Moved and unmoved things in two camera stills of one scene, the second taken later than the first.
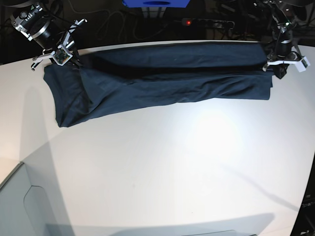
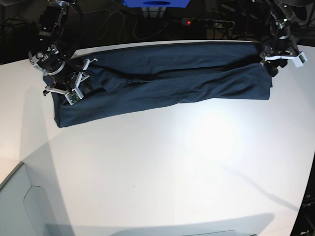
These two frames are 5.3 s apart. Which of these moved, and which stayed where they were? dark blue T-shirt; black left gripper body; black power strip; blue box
Moved: black left gripper body
Stayed: black power strip; dark blue T-shirt; blue box
